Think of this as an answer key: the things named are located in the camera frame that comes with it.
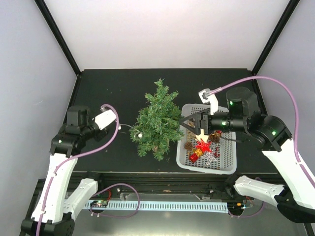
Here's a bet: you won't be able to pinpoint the gold gift box ornament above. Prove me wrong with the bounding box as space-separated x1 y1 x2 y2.
194 148 203 157

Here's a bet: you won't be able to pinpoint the red gift box ornament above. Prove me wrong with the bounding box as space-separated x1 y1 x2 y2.
189 153 199 163

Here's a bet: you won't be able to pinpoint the red berry sprig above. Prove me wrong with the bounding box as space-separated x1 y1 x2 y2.
213 147 221 158

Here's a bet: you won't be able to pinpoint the small green christmas tree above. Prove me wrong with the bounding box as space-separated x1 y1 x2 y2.
129 78 184 161

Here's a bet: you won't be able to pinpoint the white perforated plastic basket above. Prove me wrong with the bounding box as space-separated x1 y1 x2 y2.
176 103 237 175

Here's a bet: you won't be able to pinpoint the white bulb string lights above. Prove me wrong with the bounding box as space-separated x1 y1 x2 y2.
118 123 143 138

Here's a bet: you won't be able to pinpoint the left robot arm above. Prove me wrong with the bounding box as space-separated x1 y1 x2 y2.
21 106 116 236

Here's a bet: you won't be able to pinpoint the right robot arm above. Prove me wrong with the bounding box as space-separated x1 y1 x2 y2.
179 87 315 223

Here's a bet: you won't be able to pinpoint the cream wooden heart ornament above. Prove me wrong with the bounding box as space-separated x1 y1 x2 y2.
195 129 209 143

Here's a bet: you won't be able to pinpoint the brown pinecone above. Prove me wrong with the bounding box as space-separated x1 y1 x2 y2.
184 142 194 151

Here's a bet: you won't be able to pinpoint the red star ornament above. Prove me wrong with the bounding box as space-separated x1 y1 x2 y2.
195 140 212 152

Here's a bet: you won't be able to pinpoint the pinecone with gold bow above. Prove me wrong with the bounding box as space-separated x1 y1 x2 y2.
209 131 221 143

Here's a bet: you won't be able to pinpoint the silver star ornament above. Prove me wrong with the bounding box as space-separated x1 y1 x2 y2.
200 151 218 166

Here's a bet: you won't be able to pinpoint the right circuit board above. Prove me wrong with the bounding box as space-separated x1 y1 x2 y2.
227 202 252 209

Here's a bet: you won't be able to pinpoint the circuit board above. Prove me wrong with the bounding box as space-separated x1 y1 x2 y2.
90 200 108 208
227 202 252 209

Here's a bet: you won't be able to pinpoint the left circuit board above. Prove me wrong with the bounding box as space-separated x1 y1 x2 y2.
90 200 108 208

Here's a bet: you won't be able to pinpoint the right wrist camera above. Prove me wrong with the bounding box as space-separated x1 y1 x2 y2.
198 88 219 115

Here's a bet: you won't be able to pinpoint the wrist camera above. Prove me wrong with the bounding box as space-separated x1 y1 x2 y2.
198 88 219 115
94 110 116 130

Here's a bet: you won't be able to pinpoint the black aluminium frame rail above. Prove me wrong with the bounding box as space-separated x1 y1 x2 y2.
59 172 284 197

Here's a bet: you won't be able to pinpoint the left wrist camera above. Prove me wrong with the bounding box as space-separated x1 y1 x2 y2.
94 110 116 130

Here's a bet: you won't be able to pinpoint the white slotted cable duct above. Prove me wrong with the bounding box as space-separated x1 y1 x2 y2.
83 200 228 213

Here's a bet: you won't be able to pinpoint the right black corner post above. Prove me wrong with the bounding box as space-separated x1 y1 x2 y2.
252 0 300 75

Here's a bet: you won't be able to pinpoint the black corner post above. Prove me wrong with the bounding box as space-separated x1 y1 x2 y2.
252 0 300 75
34 0 81 76

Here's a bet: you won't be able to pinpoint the left black corner post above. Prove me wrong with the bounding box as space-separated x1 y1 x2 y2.
34 0 81 76

